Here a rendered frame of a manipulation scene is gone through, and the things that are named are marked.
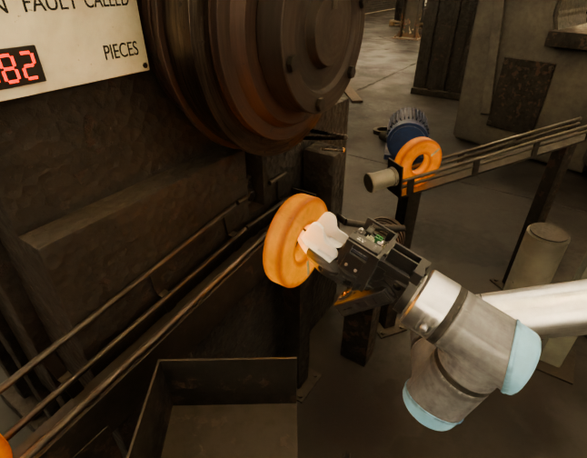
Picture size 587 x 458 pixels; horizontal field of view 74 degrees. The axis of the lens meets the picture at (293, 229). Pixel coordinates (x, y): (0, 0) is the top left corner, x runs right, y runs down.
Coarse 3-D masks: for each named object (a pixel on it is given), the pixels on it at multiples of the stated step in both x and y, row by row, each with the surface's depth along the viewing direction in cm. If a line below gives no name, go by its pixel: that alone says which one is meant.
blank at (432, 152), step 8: (424, 136) 118; (408, 144) 116; (416, 144) 115; (424, 144) 116; (432, 144) 117; (400, 152) 117; (408, 152) 115; (416, 152) 116; (424, 152) 117; (432, 152) 118; (440, 152) 120; (400, 160) 116; (408, 160) 117; (424, 160) 122; (432, 160) 120; (440, 160) 121; (408, 168) 118; (424, 168) 122; (432, 168) 122; (408, 176) 120; (424, 176) 122; (416, 184) 123
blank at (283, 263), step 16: (288, 208) 59; (304, 208) 60; (320, 208) 65; (272, 224) 58; (288, 224) 58; (304, 224) 62; (272, 240) 58; (288, 240) 58; (272, 256) 58; (288, 256) 60; (304, 256) 66; (272, 272) 60; (288, 272) 61; (304, 272) 67
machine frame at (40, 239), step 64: (0, 128) 51; (64, 128) 58; (128, 128) 67; (192, 128) 79; (320, 128) 111; (0, 192) 54; (64, 192) 61; (128, 192) 69; (192, 192) 76; (256, 192) 99; (0, 256) 64; (64, 256) 58; (128, 256) 68; (192, 256) 82; (0, 320) 86; (64, 320) 64; (128, 320) 73; (256, 320) 115; (128, 448) 84
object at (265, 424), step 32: (160, 384) 57; (192, 384) 60; (224, 384) 60; (256, 384) 61; (288, 384) 61; (160, 416) 57; (192, 416) 62; (224, 416) 62; (256, 416) 62; (288, 416) 62; (160, 448) 57; (192, 448) 58; (224, 448) 58; (256, 448) 58; (288, 448) 58
